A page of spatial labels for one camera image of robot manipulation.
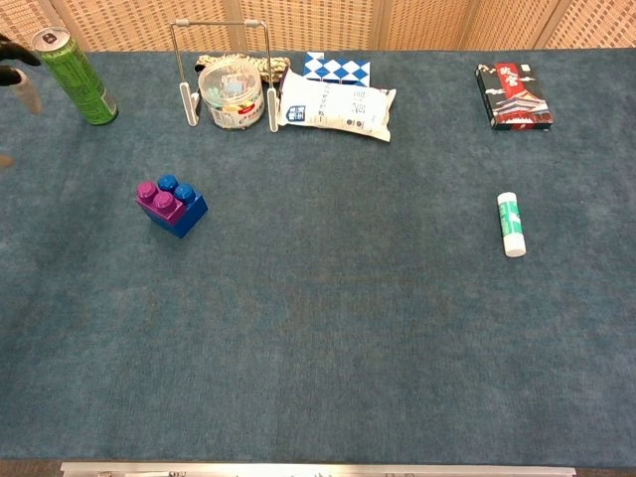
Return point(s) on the clear tub of binder clips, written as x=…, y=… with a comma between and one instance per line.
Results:
x=231, y=99

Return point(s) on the green drink can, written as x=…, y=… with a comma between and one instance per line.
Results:
x=79, y=79

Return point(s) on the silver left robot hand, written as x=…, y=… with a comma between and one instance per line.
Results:
x=27, y=89

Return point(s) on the white plastic bag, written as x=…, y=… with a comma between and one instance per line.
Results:
x=338, y=107

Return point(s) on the wicker folding screen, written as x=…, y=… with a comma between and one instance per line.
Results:
x=308, y=20

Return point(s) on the black red printed box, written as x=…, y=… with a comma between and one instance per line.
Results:
x=517, y=99

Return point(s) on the small purple block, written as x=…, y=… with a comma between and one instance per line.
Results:
x=164, y=206

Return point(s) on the blue felt table cloth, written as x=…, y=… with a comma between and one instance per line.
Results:
x=348, y=298

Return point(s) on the aluminium rail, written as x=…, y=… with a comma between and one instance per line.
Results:
x=318, y=469

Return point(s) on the blue white checkered puzzle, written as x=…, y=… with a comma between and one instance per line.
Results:
x=338, y=69

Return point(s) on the blue toy brick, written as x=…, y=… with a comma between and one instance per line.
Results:
x=191, y=208

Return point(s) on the green white glue stick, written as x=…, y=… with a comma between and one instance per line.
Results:
x=511, y=223

